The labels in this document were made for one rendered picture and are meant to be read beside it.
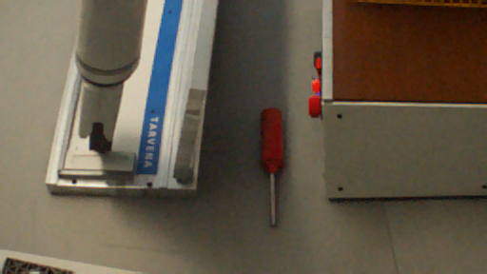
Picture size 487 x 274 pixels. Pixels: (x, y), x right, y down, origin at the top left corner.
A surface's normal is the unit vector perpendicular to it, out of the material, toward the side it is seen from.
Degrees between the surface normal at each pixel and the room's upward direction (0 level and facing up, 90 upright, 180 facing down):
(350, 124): 90
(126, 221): 0
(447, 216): 0
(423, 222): 0
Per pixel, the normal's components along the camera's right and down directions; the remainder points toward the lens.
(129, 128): -0.07, -0.62
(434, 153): -0.07, 0.78
